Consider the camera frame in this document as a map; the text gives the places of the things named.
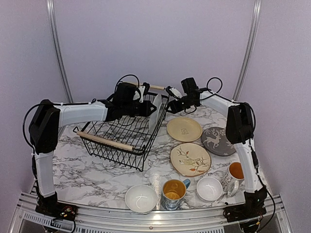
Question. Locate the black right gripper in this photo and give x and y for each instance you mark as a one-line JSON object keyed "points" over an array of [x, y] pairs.
{"points": [[174, 108]]}

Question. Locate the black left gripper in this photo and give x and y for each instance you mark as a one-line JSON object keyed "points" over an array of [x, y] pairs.
{"points": [[146, 111]]}

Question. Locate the red and teal plate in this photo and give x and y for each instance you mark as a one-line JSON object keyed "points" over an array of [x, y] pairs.
{"points": [[154, 116]]}

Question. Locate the pale yellow round plate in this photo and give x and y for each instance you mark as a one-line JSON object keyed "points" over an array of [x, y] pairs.
{"points": [[184, 129]]}

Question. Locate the black wire dish rack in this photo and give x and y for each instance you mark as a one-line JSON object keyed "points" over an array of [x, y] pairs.
{"points": [[125, 141]]}

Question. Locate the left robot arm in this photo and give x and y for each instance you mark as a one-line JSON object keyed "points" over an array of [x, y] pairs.
{"points": [[127, 100]]}

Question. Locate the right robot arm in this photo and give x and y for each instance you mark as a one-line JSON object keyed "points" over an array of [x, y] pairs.
{"points": [[239, 131]]}

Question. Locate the grey reindeer plate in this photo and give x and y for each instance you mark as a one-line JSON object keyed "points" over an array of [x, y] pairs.
{"points": [[215, 141]]}

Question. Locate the cream bird pattern plate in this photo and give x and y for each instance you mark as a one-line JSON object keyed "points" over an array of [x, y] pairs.
{"points": [[190, 159]]}

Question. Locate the white patterned mug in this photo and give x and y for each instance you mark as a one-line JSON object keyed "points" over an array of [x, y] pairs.
{"points": [[232, 179]]}

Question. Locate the small white bowl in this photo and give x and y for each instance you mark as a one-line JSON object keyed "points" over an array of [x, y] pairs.
{"points": [[209, 189]]}

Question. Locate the large white bowl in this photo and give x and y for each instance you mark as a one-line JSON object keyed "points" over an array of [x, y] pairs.
{"points": [[141, 199]]}

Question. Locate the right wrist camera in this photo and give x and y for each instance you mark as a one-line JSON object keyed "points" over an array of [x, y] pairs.
{"points": [[172, 91]]}

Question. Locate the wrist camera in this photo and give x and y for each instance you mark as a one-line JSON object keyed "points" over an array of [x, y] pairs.
{"points": [[172, 91], [142, 91]]}

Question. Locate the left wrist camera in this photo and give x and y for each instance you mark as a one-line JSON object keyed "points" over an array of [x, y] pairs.
{"points": [[142, 91]]}

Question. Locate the blue handled mug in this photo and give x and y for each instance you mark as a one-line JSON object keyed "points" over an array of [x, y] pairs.
{"points": [[173, 191]]}

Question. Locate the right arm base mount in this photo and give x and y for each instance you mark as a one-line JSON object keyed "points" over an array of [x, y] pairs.
{"points": [[243, 212]]}

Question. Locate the right aluminium frame post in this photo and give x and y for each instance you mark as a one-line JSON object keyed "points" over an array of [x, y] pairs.
{"points": [[249, 48]]}

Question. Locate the aluminium frame post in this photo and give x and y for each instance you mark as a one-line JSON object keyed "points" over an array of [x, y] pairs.
{"points": [[57, 49], [249, 48]]}

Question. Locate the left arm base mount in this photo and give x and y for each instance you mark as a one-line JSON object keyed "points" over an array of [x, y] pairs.
{"points": [[58, 210]]}

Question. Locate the left aluminium frame post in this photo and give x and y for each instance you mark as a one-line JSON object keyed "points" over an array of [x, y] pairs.
{"points": [[57, 49]]}

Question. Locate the aluminium front rail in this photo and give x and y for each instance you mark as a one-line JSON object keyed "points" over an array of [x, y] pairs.
{"points": [[107, 220]]}

